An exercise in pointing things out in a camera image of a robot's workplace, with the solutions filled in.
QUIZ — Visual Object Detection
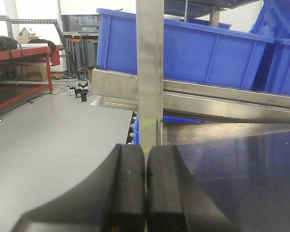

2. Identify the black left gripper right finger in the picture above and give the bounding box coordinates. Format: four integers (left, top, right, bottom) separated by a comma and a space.
147, 145, 237, 232

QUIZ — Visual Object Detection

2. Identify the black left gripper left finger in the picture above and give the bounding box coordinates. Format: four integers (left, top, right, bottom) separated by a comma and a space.
12, 144, 145, 232

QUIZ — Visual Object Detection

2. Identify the large blue plastic bin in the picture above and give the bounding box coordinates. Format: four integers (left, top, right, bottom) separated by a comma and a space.
97, 8, 274, 90

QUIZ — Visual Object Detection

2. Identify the blue bin at right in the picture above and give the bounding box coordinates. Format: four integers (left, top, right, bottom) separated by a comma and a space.
250, 0, 290, 95

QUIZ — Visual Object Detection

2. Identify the black bag on workbench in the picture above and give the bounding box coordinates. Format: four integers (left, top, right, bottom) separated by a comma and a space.
0, 36, 18, 51

